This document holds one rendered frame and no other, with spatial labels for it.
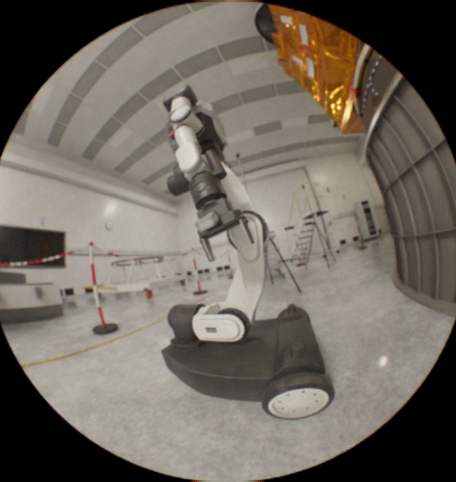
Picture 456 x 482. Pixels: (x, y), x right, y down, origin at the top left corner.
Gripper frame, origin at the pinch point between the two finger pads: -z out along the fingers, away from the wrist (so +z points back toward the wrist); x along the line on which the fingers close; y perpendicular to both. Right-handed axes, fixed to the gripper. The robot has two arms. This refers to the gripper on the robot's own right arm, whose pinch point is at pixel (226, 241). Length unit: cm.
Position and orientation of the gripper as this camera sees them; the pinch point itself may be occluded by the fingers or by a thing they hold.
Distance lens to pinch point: 36.7
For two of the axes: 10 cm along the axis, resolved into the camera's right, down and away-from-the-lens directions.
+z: -3.6, -9.1, 1.9
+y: 3.3, 0.7, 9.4
